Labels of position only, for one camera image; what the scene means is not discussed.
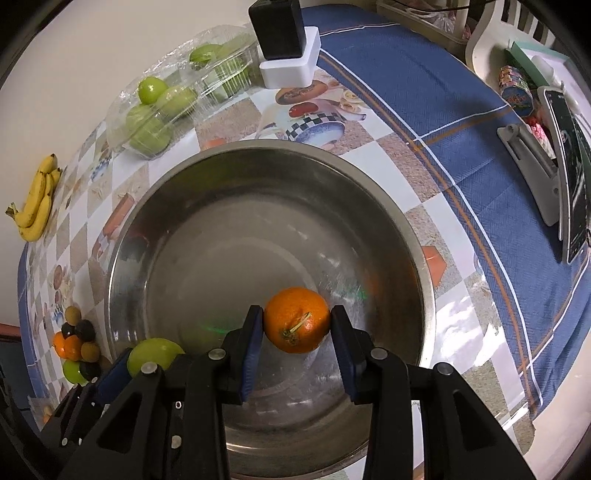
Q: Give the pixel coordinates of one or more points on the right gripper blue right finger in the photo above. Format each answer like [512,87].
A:
[352,347]

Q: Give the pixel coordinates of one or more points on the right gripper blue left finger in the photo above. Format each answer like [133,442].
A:
[242,349]

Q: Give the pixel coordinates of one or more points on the green mango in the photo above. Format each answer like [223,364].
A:
[160,351]
[72,372]

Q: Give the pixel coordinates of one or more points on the brown longan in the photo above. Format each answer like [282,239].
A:
[90,352]
[72,315]

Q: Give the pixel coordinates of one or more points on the orange tangerine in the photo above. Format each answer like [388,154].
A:
[72,348]
[59,345]

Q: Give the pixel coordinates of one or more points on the orange with stem stick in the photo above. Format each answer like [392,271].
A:
[296,320]

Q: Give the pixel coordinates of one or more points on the dark plum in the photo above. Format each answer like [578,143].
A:
[67,330]
[85,331]
[90,370]

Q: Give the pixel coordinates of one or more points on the clear box of green fruits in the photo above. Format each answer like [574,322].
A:
[182,89]

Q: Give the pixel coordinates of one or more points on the yellow banana bunch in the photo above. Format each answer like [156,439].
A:
[32,218]

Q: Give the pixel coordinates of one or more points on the grey phone stand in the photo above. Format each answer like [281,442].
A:
[537,168]

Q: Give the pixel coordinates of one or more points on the checkered picture tablecloth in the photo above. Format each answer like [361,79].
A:
[429,138]

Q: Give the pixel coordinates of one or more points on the smartphone on stand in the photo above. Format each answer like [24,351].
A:
[570,153]

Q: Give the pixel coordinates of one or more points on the black charger on white base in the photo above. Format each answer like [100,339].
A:
[290,49]

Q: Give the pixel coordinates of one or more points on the colourful round tin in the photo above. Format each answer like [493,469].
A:
[515,91]

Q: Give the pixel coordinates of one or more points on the white lattice chair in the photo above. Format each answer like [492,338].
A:
[501,24]

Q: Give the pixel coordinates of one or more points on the green tray with items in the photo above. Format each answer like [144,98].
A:
[544,66]

